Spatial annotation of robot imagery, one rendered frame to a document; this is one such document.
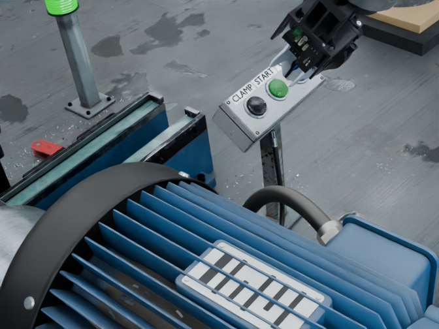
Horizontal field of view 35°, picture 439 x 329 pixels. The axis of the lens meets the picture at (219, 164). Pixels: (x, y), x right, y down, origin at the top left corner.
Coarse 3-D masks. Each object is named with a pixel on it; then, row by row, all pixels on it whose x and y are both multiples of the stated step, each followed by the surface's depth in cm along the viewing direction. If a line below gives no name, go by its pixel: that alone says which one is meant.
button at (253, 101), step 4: (256, 96) 98; (248, 100) 97; (252, 100) 97; (256, 100) 97; (260, 100) 98; (248, 104) 97; (252, 104) 97; (256, 104) 97; (260, 104) 97; (264, 104) 97; (248, 108) 97; (252, 108) 96; (256, 108) 97; (260, 108) 97; (264, 108) 97; (252, 112) 96; (256, 112) 96; (260, 112) 97; (264, 112) 97
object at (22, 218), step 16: (0, 208) 74; (16, 208) 75; (32, 208) 77; (0, 224) 71; (16, 224) 71; (32, 224) 72; (0, 240) 69; (16, 240) 69; (0, 256) 67; (0, 272) 65
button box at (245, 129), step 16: (256, 80) 100; (288, 80) 102; (304, 80) 103; (320, 80) 104; (240, 96) 98; (272, 96) 99; (288, 96) 101; (304, 96) 102; (224, 112) 97; (240, 112) 96; (272, 112) 98; (288, 112) 100; (224, 128) 99; (240, 128) 97; (256, 128) 96; (272, 128) 102; (240, 144) 99
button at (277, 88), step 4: (272, 80) 100; (276, 80) 100; (280, 80) 100; (268, 84) 100; (272, 84) 100; (276, 84) 100; (280, 84) 100; (284, 84) 100; (268, 88) 100; (272, 88) 99; (276, 88) 99; (280, 88) 100; (284, 88) 100; (272, 92) 99; (276, 92) 99; (280, 92) 99; (284, 92) 100; (276, 96) 99; (280, 96) 99; (284, 96) 100
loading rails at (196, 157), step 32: (160, 96) 127; (96, 128) 122; (128, 128) 123; (160, 128) 129; (192, 128) 120; (64, 160) 118; (96, 160) 119; (128, 160) 116; (160, 160) 116; (192, 160) 123; (32, 192) 112; (64, 192) 116
